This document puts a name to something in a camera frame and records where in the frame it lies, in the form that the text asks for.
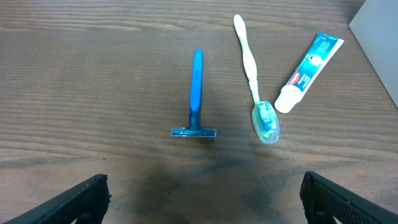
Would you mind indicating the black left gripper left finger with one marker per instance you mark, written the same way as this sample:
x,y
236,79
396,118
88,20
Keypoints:
x,y
86,202

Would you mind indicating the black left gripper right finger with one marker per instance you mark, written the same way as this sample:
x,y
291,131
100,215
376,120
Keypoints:
x,y
327,202

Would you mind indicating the white cardboard box container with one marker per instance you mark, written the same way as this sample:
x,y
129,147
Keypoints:
x,y
375,28

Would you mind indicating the green white toothbrush with cap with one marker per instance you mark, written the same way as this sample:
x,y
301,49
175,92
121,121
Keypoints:
x,y
264,118

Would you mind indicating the blue disposable razor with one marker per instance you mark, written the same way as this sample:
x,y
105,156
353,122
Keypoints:
x,y
194,129

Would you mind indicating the teal white toothpaste tube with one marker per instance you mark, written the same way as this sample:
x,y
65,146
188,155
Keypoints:
x,y
318,55

